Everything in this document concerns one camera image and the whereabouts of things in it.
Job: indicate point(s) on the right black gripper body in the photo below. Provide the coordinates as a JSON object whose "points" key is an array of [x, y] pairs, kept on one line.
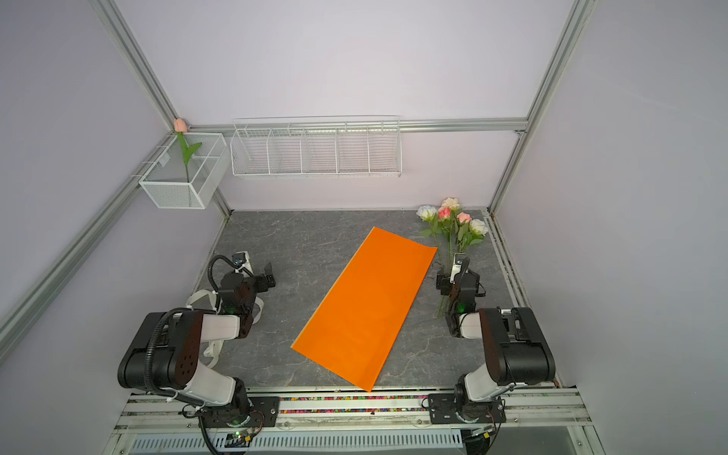
{"points": [[458, 282]]}

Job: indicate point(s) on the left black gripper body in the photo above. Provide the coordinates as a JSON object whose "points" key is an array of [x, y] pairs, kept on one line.
{"points": [[260, 282]]}

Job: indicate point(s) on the light pink rose fake flower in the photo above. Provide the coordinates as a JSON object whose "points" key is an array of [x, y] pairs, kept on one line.
{"points": [[464, 218]]}

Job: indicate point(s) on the dark pink rose fake flower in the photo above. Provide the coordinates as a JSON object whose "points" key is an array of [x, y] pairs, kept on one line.
{"points": [[444, 224]]}

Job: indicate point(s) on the cream rose fake flower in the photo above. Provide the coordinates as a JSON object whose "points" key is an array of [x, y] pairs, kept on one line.
{"points": [[451, 203]]}

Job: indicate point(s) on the orange wrapping paper sheet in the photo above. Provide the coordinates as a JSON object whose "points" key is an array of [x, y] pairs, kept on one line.
{"points": [[353, 330]]}

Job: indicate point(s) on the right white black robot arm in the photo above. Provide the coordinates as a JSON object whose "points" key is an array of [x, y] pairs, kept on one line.
{"points": [[516, 351]]}

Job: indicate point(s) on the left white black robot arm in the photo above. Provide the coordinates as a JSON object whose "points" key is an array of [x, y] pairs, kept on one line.
{"points": [[164, 360]]}

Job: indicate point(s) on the pink tulip fake flower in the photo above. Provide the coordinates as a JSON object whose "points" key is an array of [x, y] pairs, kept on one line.
{"points": [[188, 150]]}

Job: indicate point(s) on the white ribbon strip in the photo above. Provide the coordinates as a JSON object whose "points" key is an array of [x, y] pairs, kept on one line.
{"points": [[207, 298]]}

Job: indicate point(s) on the white mesh corner basket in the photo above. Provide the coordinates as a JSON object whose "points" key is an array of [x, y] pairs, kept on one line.
{"points": [[165, 181]]}

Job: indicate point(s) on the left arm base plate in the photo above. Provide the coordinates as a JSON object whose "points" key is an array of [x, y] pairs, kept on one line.
{"points": [[261, 411]]}

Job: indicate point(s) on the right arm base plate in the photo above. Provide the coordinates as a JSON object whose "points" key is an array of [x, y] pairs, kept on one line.
{"points": [[448, 409]]}

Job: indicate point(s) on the aluminium front rail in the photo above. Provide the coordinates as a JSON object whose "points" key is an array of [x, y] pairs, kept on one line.
{"points": [[348, 410]]}

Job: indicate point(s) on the white wire wall basket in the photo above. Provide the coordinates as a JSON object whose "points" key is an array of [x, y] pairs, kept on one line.
{"points": [[317, 146]]}

